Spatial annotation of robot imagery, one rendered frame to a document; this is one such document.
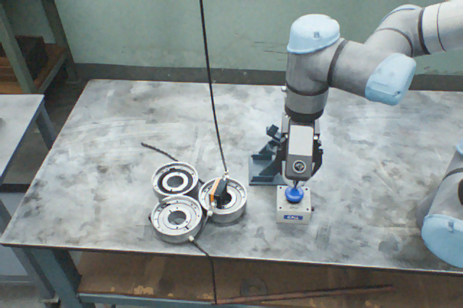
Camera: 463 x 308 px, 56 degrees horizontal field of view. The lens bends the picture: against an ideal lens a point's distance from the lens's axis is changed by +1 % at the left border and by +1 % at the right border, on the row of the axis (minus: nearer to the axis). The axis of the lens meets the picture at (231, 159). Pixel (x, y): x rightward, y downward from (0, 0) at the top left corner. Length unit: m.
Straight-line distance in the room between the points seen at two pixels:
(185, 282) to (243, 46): 1.69
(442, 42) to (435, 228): 0.29
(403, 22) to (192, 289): 0.78
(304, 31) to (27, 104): 1.12
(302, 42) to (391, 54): 0.13
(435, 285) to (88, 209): 0.86
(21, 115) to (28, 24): 1.37
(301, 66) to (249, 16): 1.79
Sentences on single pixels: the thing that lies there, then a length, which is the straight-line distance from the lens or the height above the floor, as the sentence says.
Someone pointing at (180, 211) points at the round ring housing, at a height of 0.83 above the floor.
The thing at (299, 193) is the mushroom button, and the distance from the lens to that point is 0.92.
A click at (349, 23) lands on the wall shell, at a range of 2.53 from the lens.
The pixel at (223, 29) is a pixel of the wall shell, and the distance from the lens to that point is 2.53.
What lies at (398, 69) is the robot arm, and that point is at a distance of 0.67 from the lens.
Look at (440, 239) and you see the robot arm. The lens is 0.78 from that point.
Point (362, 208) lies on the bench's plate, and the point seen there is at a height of 0.80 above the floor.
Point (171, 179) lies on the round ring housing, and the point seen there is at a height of 0.82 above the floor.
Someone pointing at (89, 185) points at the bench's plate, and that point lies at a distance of 1.08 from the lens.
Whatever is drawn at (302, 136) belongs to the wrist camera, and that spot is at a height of 1.05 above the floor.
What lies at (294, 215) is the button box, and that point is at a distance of 0.93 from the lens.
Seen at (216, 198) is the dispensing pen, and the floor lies 0.86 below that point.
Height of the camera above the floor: 1.56
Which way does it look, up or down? 45 degrees down
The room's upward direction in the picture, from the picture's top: 1 degrees counter-clockwise
